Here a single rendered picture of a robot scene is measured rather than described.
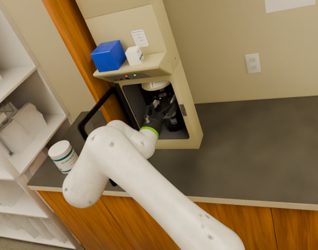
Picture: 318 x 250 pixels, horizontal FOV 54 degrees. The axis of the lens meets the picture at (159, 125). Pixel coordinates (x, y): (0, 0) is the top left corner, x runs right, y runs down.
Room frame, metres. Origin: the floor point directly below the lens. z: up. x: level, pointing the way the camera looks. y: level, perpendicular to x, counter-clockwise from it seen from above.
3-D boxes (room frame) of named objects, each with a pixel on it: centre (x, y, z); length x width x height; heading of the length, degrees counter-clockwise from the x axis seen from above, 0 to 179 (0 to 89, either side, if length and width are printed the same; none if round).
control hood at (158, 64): (1.25, 0.02, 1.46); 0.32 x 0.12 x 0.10; 58
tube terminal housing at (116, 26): (1.40, -0.08, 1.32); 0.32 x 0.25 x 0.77; 58
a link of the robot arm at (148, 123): (1.18, 0.04, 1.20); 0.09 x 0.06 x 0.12; 58
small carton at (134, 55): (1.23, -0.01, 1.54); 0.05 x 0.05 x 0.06; 66
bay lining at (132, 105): (1.40, -0.08, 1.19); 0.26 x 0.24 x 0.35; 58
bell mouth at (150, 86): (1.37, -0.08, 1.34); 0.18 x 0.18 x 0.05
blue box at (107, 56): (1.29, 0.09, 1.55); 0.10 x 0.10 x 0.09; 58
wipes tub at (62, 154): (1.50, 0.58, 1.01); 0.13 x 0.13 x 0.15
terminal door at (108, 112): (1.24, 0.22, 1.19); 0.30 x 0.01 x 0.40; 141
